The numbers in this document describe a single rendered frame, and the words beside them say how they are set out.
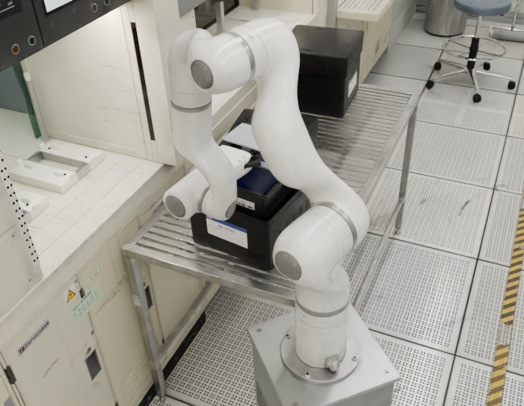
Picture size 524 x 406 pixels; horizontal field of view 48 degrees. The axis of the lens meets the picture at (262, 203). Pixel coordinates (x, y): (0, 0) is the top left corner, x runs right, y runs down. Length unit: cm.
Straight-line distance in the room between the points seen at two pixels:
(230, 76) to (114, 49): 82
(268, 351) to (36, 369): 62
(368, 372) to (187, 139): 67
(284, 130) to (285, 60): 13
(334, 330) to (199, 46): 67
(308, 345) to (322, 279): 27
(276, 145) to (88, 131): 107
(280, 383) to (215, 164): 52
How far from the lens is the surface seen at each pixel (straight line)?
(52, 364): 176
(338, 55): 226
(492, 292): 280
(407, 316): 260
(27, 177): 195
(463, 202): 327
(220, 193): 135
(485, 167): 359
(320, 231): 113
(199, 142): 131
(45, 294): 162
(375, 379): 143
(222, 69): 104
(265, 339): 149
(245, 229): 160
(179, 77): 123
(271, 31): 112
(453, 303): 270
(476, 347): 256
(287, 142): 110
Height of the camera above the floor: 190
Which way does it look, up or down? 37 degrees down
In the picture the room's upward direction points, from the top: 3 degrees counter-clockwise
